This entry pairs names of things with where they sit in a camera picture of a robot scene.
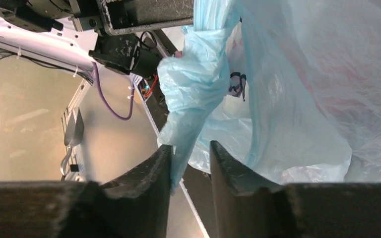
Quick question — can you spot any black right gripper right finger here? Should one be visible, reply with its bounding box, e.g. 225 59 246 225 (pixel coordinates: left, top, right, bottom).
210 141 381 238

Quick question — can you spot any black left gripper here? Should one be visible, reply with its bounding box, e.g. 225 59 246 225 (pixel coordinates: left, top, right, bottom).
97 0 194 36

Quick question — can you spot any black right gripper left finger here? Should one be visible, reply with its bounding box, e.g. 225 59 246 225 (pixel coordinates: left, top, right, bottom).
0 145 172 238

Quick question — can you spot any light blue printed plastic bag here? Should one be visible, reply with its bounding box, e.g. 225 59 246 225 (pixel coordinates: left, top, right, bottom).
158 0 381 188

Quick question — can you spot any left controller board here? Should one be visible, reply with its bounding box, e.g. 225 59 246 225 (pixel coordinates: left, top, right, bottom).
138 74 159 100

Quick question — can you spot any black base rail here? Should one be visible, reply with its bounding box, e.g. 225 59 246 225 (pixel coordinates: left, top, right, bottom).
129 29 219 238

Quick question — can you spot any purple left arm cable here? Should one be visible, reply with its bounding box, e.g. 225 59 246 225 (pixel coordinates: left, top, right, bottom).
90 62 137 121

